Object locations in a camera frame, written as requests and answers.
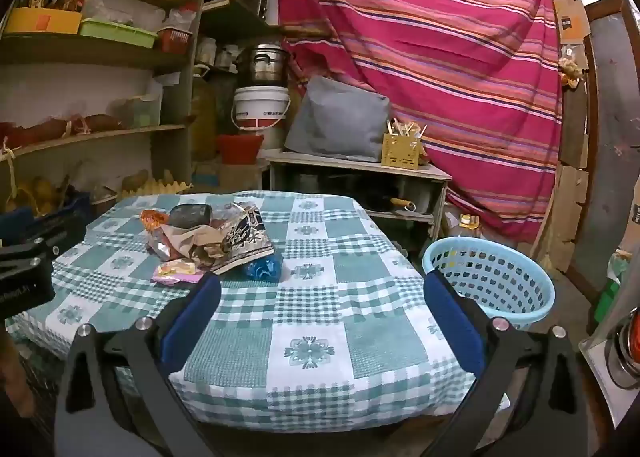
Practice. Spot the blue plastic wrapper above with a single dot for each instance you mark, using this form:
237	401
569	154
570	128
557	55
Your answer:
262	268

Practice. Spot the glass jar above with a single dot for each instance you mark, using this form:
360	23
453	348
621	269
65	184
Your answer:
206	51
228	57

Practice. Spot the white bucket red label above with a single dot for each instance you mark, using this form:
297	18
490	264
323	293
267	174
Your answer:
260	107

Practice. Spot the grey fabric cushion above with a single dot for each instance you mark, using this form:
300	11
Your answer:
337	119

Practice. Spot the dark coconut shell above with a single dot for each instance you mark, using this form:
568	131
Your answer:
191	215

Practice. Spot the green plastic tray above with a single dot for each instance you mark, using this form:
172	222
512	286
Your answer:
117	33

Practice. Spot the yellow utensil holder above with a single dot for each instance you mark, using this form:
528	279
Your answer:
400	152

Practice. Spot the brown dried bunch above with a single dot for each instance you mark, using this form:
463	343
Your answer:
570	72

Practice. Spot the wooden shelf unit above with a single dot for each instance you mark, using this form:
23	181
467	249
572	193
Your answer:
75	52

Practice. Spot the red striped hanging cloth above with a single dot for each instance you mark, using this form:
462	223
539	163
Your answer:
425	62

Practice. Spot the yellow net potato bag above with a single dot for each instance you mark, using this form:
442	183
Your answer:
42	192

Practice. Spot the brown blue cardboard box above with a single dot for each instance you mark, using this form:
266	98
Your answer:
230	178

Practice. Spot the bundle of wooden utensils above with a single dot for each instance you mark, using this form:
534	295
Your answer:
404	128

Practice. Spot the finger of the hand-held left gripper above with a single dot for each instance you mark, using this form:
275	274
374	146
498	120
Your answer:
45	234

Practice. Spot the small red shelf basket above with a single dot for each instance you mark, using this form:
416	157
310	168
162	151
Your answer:
175	41

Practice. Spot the light blue plastic basket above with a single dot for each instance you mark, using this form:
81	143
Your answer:
500	282

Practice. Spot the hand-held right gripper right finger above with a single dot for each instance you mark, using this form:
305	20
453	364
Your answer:
452	324

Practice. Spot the clear plastic lidded container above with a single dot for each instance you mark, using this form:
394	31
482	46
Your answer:
140	111

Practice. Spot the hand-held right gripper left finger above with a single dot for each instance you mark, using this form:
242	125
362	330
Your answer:
192	322

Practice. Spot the pink yellow snack wrapper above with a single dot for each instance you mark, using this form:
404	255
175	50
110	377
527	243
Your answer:
177	271

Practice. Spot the single sweet potato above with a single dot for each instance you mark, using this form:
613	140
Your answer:
100	123

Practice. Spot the dark blue plastic crate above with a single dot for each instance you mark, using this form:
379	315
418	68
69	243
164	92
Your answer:
30	222

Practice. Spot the orange snack wrapper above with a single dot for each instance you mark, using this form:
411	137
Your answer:
152	219

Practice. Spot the red plastic bowl basket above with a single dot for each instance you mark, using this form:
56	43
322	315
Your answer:
240	149

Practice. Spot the brown paper bag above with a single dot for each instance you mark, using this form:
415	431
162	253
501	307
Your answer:
197	242

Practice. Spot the plain white bucket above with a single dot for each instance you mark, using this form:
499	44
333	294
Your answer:
274	139

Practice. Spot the yellow cardboard box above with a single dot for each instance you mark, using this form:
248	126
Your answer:
42	21

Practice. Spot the hanging cardboard sheet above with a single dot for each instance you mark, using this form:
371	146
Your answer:
569	12

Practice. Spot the stack of cardboard pieces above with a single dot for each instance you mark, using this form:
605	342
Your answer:
567	217

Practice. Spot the steel pot with lid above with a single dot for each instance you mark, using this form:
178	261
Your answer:
264	64

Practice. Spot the black white patterned bag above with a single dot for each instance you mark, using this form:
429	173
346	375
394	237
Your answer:
245	237

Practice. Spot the small yellow cap oil bottle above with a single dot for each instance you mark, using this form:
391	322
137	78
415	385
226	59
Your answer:
470	227

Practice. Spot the low wooden cabinet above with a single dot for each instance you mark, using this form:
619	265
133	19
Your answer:
350	167

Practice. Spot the yellow egg carton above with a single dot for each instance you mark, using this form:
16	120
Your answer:
165	188

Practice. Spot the large yellow oil jug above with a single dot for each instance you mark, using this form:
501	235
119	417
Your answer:
204	117

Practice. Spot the red net sweet potato bag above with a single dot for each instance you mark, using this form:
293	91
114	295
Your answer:
32	133

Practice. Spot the shiny metal pot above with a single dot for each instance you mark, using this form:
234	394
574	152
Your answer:
625	352

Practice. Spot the green white checked tablecloth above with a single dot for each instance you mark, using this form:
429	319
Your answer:
310	297

